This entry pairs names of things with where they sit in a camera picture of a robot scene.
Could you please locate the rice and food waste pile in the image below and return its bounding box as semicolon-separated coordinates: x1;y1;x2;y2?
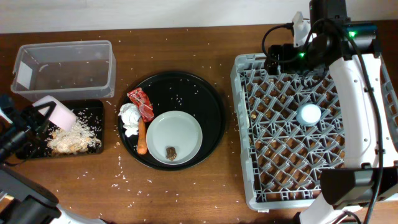
47;118;102;155

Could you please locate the light blue plastic cup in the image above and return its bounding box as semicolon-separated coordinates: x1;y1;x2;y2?
296;104;322;126

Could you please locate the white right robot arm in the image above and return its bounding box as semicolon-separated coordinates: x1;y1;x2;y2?
275;1;397;223

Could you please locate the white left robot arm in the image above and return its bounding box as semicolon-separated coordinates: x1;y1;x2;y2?
1;95;107;223

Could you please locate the grey dishwasher rack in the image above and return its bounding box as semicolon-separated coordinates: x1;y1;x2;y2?
231;46;398;212

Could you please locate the black rectangular tray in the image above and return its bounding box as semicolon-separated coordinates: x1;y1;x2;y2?
16;100;104;160

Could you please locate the clear plastic bin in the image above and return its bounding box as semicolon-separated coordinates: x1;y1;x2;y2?
11;40;116;102

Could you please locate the crumpled white tissue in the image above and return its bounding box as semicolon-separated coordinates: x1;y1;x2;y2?
118;103;141;138

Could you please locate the red snack wrapper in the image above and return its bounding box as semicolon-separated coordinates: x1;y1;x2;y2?
127;88;155;123

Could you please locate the orange carrot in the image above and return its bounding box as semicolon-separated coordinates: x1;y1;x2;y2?
137;118;147;155

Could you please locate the round black tray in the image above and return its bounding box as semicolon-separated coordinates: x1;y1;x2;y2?
118;71;226;171

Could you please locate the grey round plate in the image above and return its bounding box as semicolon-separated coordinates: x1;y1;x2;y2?
146;111;203;166

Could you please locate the brown food scrap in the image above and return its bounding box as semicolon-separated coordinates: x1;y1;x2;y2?
166;147;177;161

